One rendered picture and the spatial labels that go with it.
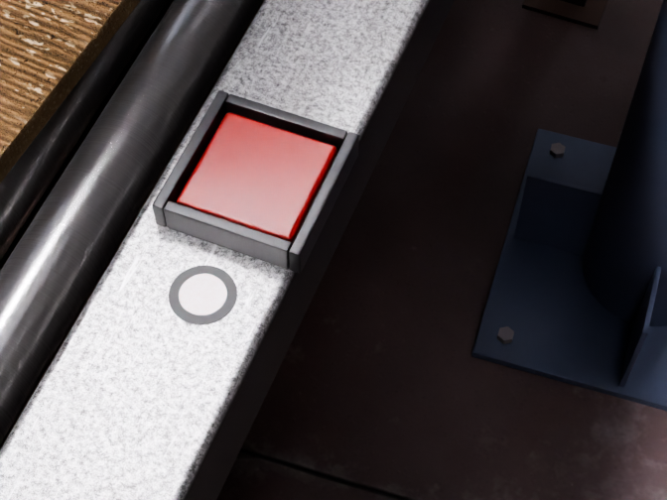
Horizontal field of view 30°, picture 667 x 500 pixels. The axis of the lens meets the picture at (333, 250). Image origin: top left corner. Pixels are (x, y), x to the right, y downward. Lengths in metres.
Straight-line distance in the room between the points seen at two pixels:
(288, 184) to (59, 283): 0.12
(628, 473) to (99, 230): 1.06
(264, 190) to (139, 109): 0.09
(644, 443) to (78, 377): 1.10
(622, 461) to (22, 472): 1.11
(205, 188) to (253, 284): 0.05
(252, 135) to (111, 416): 0.16
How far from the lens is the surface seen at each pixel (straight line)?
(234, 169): 0.60
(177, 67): 0.66
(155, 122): 0.64
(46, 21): 0.67
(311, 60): 0.66
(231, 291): 0.58
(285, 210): 0.59
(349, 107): 0.64
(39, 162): 0.65
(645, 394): 1.61
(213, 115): 0.62
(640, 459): 1.58
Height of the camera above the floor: 1.41
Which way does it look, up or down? 57 degrees down
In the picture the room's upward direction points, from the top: straight up
